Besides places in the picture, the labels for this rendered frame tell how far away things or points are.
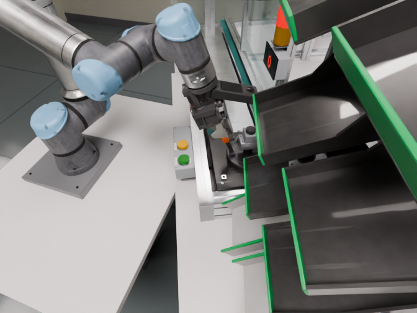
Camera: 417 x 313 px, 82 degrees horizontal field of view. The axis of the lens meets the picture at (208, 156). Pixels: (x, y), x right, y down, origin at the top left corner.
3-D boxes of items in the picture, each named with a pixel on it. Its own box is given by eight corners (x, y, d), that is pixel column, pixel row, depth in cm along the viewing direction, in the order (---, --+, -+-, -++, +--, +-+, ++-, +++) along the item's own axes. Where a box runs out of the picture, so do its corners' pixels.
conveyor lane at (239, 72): (216, 206, 82) (217, 190, 74) (196, 74, 136) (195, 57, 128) (297, 197, 84) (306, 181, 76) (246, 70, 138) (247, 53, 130)
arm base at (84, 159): (50, 167, 91) (35, 149, 84) (81, 141, 100) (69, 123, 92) (77, 181, 86) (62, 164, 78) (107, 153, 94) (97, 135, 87)
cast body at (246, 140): (239, 150, 76) (242, 135, 71) (237, 140, 79) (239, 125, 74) (265, 148, 77) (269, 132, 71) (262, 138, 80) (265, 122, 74)
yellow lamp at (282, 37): (275, 46, 71) (278, 29, 67) (270, 39, 74) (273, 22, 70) (291, 45, 71) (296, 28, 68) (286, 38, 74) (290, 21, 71)
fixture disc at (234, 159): (229, 174, 77) (230, 170, 76) (223, 143, 86) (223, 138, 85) (272, 169, 78) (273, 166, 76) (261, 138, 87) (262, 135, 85)
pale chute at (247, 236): (233, 257, 59) (220, 252, 57) (233, 208, 67) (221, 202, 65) (351, 227, 43) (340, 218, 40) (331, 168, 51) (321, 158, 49)
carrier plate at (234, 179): (216, 192, 75) (216, 189, 74) (208, 138, 91) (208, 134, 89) (291, 184, 77) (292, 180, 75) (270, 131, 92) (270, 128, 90)
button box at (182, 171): (176, 179, 85) (174, 169, 80) (174, 137, 98) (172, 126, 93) (196, 177, 85) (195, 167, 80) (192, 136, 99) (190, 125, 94)
